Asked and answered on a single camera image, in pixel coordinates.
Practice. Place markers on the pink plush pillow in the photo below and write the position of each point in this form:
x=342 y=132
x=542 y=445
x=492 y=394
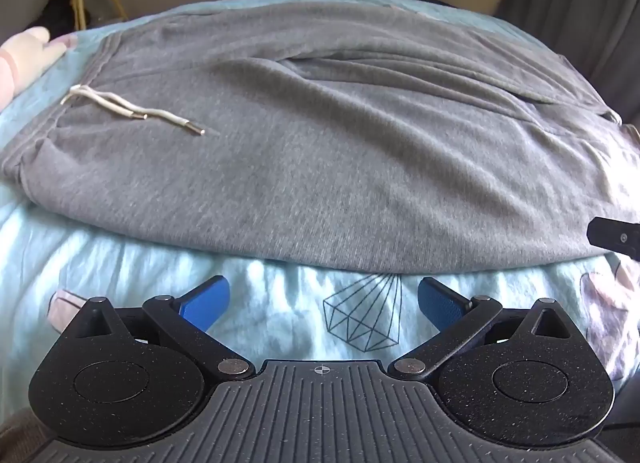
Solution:
x=22 y=60

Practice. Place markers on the grey curtain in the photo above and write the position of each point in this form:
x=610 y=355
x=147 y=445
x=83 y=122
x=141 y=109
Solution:
x=575 y=3

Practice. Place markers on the black bag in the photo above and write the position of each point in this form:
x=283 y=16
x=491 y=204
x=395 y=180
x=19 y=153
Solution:
x=61 y=13

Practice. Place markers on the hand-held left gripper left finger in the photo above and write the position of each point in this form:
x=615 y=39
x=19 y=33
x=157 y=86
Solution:
x=209 y=302

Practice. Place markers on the light blue printed bed sheet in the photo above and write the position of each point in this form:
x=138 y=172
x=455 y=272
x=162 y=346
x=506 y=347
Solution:
x=280 y=315

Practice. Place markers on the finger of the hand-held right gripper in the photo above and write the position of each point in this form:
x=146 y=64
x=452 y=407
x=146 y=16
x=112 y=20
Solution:
x=616 y=237

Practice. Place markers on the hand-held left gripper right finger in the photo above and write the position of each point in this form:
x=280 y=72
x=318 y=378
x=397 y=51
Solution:
x=440 y=304

